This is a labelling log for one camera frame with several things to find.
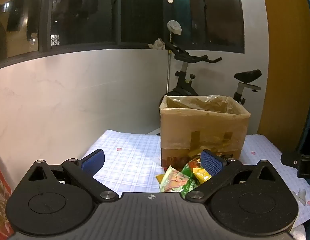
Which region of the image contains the orange door panel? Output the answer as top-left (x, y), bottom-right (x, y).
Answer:
top-left (260, 0), bottom-right (310, 155)

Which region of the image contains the red printed bag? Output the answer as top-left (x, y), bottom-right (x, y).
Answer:
top-left (0, 160), bottom-right (13, 238)

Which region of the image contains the brown cardboard box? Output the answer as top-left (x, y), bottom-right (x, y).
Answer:
top-left (159, 94), bottom-right (251, 167)

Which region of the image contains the green snack packet red picture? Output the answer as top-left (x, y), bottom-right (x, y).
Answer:
top-left (182, 157), bottom-right (202, 177)

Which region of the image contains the yellow picture snack packet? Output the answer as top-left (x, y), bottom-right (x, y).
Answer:
top-left (192, 167), bottom-right (212, 184)

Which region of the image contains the black exercise bike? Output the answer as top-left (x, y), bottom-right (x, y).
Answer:
top-left (159, 41), bottom-right (262, 105)

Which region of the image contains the dark window frame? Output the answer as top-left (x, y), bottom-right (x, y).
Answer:
top-left (0, 0), bottom-right (245, 70)

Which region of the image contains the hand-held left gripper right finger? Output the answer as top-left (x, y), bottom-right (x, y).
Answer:
top-left (185, 149), bottom-right (283, 202)

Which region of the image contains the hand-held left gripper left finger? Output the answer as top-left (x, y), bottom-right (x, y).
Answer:
top-left (25, 149), bottom-right (120, 202)

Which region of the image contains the white crumpled cloth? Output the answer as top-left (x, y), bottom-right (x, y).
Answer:
top-left (148, 38), bottom-right (167, 50)

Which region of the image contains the white plastic bag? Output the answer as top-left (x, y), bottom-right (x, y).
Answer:
top-left (167, 20), bottom-right (182, 35)

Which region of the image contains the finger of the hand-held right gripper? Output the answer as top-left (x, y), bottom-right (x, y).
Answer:
top-left (281, 151), bottom-right (304, 167)

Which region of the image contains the checkered tablecloth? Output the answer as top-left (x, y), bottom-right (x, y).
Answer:
top-left (80, 129), bottom-right (310, 230)

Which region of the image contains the metal pole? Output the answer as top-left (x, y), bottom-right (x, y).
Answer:
top-left (166, 34), bottom-right (174, 93)

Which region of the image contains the pale green snack packet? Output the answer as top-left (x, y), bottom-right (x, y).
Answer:
top-left (159, 165), bottom-right (195, 193)

